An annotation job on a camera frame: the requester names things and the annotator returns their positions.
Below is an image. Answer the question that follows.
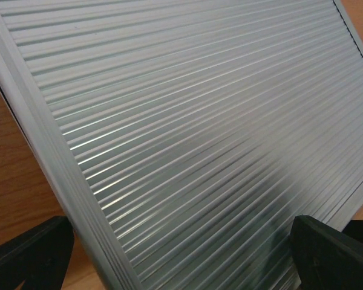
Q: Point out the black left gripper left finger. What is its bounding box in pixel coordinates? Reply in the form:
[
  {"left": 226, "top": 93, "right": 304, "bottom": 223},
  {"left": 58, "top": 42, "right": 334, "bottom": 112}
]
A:
[{"left": 0, "top": 216, "right": 74, "bottom": 289}]

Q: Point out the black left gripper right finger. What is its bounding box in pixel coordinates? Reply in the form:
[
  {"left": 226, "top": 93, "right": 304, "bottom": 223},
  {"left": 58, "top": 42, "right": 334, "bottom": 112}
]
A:
[{"left": 289, "top": 216, "right": 363, "bottom": 289}]

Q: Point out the aluminium poker case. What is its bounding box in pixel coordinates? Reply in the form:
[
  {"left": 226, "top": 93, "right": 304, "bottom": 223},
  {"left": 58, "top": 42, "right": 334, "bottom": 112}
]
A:
[{"left": 0, "top": 1, "right": 363, "bottom": 289}]

